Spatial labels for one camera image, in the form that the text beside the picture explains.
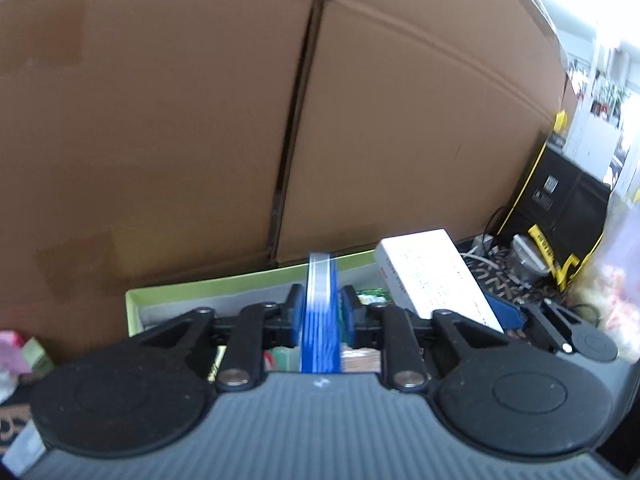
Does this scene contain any black case with yellow trim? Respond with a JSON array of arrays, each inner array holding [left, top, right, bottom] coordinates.
[[500, 110, 614, 291]]

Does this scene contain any white and orange box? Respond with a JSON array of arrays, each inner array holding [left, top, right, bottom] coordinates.
[[374, 229, 505, 334]]

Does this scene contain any light green box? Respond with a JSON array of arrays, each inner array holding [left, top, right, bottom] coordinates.
[[125, 249, 396, 374]]

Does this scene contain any yellow strap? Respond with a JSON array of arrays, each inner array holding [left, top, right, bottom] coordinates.
[[527, 225, 582, 292]]

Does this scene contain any white cabinet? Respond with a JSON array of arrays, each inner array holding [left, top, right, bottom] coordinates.
[[562, 45, 640, 192]]

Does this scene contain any black patterned mat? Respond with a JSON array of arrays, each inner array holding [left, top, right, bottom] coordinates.
[[0, 252, 571, 461]]

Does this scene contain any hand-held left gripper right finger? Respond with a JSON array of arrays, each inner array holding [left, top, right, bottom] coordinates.
[[341, 285, 506, 392]]

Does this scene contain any black cable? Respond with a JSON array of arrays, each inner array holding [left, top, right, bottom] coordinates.
[[486, 205, 517, 237]]

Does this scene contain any blue and white box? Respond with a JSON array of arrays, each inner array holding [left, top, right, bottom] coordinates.
[[299, 251, 344, 374]]

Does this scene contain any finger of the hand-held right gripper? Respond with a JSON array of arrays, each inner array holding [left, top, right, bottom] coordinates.
[[482, 292, 574, 355]]

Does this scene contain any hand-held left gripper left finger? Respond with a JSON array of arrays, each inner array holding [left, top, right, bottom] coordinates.
[[137, 284, 306, 392]]

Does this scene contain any clear plastic bag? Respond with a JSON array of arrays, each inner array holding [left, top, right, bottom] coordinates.
[[570, 189, 640, 367]]

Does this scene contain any white cable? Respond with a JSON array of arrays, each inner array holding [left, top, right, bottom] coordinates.
[[460, 246, 512, 282]]

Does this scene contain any plain large cardboard box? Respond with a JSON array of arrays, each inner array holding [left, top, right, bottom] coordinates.
[[275, 0, 582, 267]]

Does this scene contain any large cardboard box with label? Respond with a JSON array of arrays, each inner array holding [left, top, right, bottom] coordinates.
[[0, 0, 335, 362]]

